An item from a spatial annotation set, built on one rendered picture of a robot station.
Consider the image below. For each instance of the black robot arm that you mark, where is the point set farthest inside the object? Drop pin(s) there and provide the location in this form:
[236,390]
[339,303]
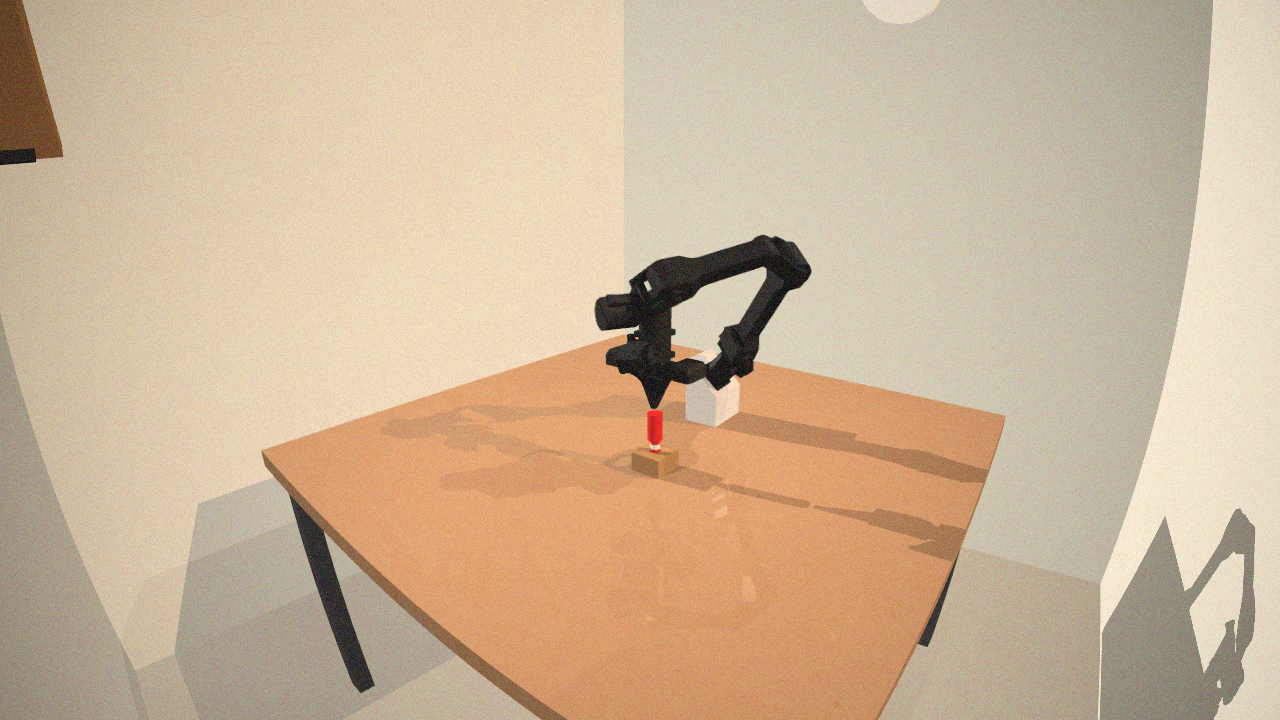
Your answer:
[677,279]

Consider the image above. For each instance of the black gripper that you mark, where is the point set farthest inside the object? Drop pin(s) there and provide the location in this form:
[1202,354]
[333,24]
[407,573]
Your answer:
[656,379]

